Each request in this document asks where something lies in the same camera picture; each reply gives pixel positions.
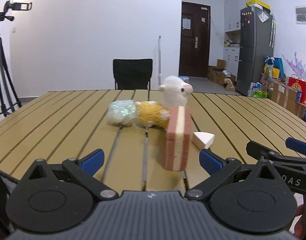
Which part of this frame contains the white foam wedge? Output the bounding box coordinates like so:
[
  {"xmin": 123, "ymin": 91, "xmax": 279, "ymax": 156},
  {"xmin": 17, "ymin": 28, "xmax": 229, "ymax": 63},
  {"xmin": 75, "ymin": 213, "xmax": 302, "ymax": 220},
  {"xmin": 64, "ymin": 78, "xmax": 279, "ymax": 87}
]
[{"xmin": 192, "ymin": 132, "xmax": 215, "ymax": 150}]

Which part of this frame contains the folding camping table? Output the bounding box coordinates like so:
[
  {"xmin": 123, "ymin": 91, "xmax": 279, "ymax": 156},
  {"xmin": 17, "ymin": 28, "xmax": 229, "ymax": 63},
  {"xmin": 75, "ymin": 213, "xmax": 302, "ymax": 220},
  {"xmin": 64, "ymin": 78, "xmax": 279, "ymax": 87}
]
[{"xmin": 0, "ymin": 90, "xmax": 306, "ymax": 192}]

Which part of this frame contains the pink cream sponge cake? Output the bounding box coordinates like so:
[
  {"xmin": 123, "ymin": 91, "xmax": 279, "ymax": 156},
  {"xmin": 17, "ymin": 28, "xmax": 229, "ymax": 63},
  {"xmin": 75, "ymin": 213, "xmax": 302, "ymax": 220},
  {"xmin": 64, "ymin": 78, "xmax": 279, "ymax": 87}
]
[{"xmin": 164, "ymin": 106, "xmax": 192, "ymax": 171}]

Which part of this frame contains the green snack bag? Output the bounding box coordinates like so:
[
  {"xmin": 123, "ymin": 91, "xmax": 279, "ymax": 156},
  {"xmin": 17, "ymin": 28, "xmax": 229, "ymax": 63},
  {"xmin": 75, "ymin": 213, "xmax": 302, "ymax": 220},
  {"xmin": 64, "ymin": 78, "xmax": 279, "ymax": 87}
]
[{"xmin": 253, "ymin": 89, "xmax": 268, "ymax": 99}]

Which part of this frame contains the large cardboard box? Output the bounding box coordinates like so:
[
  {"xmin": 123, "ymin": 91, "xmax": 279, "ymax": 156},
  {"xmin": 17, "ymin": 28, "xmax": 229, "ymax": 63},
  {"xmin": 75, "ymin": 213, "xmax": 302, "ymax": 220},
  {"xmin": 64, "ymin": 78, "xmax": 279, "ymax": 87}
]
[{"xmin": 270, "ymin": 82, "xmax": 306, "ymax": 119}]

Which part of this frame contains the red gift box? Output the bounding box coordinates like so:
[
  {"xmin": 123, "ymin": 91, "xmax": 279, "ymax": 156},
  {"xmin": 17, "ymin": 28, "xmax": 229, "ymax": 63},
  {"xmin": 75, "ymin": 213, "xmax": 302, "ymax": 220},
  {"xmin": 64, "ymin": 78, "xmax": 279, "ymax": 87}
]
[{"xmin": 288, "ymin": 77, "xmax": 306, "ymax": 104}]

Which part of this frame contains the iridescent white plastic bag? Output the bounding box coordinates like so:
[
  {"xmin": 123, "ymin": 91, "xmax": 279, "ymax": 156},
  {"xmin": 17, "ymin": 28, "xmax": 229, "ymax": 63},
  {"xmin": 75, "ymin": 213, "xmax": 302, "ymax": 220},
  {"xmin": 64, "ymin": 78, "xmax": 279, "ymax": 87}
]
[{"xmin": 107, "ymin": 99, "xmax": 136, "ymax": 126}]

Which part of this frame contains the small brown plush toy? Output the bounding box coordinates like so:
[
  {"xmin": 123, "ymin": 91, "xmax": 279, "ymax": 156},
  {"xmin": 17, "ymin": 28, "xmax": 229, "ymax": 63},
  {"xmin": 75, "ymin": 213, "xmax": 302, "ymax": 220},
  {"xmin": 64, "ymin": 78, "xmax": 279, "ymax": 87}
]
[{"xmin": 224, "ymin": 77, "xmax": 236, "ymax": 92}]

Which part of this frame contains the purple coral decoration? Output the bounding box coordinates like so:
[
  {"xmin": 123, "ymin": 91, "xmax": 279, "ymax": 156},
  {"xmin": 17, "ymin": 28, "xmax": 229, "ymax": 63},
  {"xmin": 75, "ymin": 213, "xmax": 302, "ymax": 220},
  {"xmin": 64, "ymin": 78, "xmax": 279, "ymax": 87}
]
[{"xmin": 282, "ymin": 51, "xmax": 306, "ymax": 81}]

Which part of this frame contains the blue gift bag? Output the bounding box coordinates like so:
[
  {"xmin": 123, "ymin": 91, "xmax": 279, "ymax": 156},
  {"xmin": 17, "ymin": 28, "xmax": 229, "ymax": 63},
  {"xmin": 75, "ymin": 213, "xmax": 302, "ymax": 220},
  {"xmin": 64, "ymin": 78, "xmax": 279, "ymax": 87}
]
[{"xmin": 272, "ymin": 57, "xmax": 285, "ymax": 79}]

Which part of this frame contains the alpaca plush toy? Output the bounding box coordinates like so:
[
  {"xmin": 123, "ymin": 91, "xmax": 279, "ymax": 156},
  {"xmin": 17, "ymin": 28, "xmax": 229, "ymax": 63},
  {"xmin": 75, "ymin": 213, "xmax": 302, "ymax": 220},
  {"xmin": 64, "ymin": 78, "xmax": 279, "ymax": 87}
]
[{"xmin": 135, "ymin": 76, "xmax": 193, "ymax": 129}]

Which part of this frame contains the white cabinet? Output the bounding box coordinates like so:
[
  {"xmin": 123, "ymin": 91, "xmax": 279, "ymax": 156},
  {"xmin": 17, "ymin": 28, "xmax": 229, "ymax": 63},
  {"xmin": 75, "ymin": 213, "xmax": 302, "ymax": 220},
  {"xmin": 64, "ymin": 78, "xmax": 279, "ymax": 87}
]
[{"xmin": 223, "ymin": 0, "xmax": 251, "ymax": 76}]

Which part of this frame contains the black folding chair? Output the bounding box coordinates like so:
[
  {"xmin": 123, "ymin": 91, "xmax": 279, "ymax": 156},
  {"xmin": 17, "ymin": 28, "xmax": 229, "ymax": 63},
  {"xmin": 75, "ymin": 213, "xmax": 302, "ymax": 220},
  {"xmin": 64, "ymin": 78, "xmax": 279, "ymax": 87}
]
[{"xmin": 113, "ymin": 59, "xmax": 153, "ymax": 90}]

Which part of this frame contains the grey refrigerator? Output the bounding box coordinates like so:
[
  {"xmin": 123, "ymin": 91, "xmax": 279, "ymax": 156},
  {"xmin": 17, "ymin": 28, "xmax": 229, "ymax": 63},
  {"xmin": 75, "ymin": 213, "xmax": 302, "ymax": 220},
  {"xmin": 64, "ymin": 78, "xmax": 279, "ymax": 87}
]
[{"xmin": 235, "ymin": 7, "xmax": 273, "ymax": 96}]

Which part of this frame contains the dark brown door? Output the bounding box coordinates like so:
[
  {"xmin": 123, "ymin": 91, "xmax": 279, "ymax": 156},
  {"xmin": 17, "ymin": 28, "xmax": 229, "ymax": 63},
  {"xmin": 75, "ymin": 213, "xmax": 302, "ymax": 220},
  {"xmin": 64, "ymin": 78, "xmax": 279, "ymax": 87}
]
[{"xmin": 179, "ymin": 2, "xmax": 210, "ymax": 77}]

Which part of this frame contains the white mop pole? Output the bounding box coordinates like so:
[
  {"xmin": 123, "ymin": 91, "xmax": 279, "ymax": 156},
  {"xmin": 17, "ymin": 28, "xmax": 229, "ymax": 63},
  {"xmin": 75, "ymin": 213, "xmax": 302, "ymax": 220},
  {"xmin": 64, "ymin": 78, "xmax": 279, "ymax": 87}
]
[{"xmin": 158, "ymin": 35, "xmax": 161, "ymax": 86}]

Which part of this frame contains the yellow box on fridge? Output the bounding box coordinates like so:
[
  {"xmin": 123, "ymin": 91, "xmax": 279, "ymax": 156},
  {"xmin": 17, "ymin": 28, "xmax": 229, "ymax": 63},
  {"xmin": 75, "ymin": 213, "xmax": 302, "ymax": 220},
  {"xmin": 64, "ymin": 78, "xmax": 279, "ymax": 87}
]
[{"xmin": 246, "ymin": 0, "xmax": 270, "ymax": 12}]

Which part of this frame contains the black camera tripod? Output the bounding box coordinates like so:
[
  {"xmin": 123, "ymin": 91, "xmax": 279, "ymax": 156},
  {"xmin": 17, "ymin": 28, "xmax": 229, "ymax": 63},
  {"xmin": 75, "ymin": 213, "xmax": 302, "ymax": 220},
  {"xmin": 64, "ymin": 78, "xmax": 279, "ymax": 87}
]
[{"xmin": 0, "ymin": 12, "xmax": 22, "ymax": 117}]

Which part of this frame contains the white wall panel box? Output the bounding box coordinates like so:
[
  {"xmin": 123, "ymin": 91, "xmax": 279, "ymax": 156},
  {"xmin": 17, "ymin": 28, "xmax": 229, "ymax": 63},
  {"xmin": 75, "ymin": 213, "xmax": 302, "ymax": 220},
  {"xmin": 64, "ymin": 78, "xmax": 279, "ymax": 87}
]
[{"xmin": 295, "ymin": 5, "xmax": 306, "ymax": 24}]

